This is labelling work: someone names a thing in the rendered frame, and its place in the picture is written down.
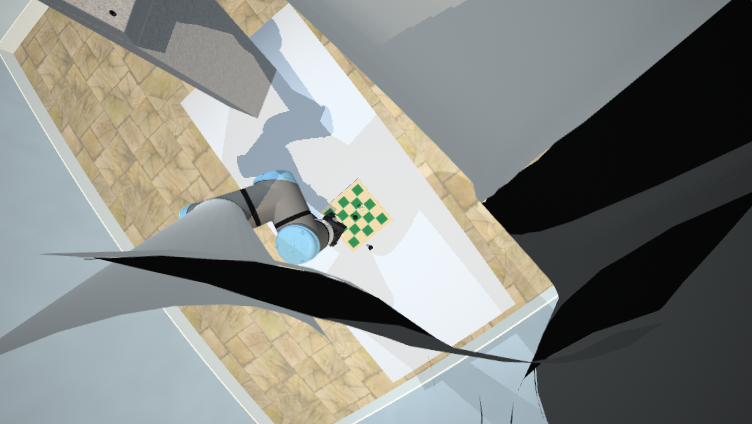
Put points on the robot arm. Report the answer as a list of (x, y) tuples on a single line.
[(646, 108)]

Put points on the green and cream checkered board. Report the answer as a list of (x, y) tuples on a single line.
[(369, 222)]

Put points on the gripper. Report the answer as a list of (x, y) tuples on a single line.
[(332, 220)]

